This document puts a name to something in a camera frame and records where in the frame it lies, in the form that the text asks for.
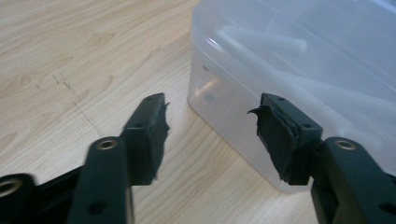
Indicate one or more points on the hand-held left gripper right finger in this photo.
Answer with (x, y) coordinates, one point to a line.
(289, 140)

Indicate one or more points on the translucent plastic storage box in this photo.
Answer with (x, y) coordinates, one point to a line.
(280, 56)

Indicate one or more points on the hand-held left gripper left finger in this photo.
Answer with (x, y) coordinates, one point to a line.
(146, 140)

